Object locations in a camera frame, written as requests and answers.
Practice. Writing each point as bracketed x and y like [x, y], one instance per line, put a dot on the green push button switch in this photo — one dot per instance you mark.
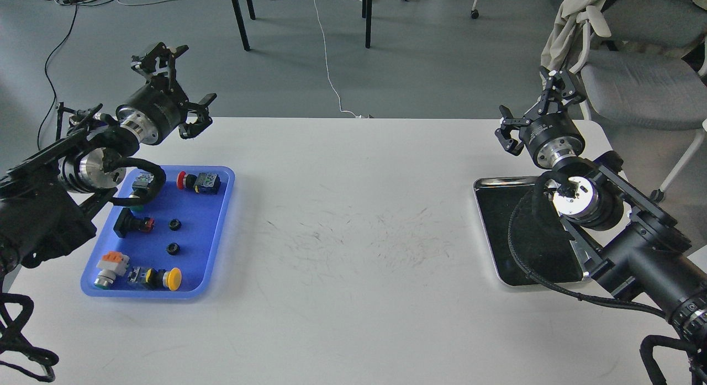
[143, 185]

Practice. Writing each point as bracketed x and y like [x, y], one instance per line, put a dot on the beige jacket on chair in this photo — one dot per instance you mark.
[564, 29]

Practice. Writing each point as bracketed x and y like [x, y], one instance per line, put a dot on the yellow push button switch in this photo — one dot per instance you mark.
[153, 279]

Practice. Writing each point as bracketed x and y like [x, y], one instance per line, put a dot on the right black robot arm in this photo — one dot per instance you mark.
[634, 249]

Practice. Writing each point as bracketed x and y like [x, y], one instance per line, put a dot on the blue plastic tray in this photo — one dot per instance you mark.
[202, 217]

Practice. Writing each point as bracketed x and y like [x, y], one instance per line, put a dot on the black push button switch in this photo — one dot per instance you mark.
[126, 222]

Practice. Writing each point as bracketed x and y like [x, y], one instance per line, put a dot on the steel tray with black liner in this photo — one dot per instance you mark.
[505, 214]

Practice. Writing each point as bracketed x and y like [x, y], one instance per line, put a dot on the silver orange push button switch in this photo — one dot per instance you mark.
[111, 265]

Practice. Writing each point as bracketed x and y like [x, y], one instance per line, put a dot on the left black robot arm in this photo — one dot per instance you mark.
[50, 199]

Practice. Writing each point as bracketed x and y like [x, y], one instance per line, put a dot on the black table leg left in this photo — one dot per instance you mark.
[240, 21]

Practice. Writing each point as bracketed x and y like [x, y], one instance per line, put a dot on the red emergency stop switch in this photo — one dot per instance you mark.
[202, 183]

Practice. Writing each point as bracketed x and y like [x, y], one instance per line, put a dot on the grey office chair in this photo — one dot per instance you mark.
[637, 77]

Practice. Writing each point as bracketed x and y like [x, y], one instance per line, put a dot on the black table leg right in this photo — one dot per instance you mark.
[367, 15]

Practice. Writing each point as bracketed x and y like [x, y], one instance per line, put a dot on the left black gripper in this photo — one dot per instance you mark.
[149, 113]

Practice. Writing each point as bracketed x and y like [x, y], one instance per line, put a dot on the black table leg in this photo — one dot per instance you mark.
[367, 15]
[240, 21]

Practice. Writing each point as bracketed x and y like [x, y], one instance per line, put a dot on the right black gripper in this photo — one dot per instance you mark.
[553, 136]

